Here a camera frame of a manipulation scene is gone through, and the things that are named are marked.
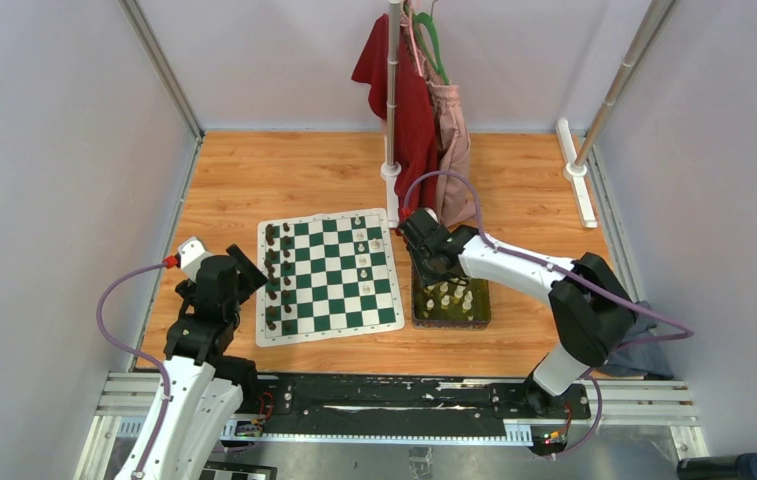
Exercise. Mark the white rack foot right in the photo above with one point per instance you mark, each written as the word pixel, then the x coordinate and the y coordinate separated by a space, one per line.
pixel 576 175

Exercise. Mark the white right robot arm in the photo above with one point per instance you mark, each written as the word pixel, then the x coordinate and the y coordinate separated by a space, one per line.
pixel 591 311

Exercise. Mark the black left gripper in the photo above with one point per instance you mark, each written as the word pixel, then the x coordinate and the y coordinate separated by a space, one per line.
pixel 249 277

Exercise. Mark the grey cloth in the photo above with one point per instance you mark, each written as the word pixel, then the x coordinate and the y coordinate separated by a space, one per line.
pixel 646 360

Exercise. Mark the white clothes rack pole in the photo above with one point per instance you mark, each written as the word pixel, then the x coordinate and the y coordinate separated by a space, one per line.
pixel 391 170

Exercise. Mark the pink hanging garment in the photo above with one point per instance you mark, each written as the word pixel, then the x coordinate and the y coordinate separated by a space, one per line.
pixel 452 136

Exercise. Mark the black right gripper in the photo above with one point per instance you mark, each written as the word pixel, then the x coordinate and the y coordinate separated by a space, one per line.
pixel 426 278

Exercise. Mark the red hanging garment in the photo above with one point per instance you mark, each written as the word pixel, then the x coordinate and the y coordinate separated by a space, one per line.
pixel 415 145

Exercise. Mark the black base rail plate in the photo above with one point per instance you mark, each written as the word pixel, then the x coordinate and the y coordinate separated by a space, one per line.
pixel 392 406

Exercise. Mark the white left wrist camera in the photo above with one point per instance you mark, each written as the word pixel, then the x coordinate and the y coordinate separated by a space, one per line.
pixel 191 254

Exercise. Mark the green white chess board mat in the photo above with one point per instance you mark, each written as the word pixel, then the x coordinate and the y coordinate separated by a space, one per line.
pixel 316 289

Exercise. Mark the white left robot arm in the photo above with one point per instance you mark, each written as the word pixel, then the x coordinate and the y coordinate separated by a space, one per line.
pixel 200 387

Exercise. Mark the yellow tray of white pieces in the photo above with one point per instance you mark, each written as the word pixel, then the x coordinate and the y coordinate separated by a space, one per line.
pixel 459 304

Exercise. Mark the green clothes hanger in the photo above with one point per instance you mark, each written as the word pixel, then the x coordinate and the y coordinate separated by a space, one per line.
pixel 426 33

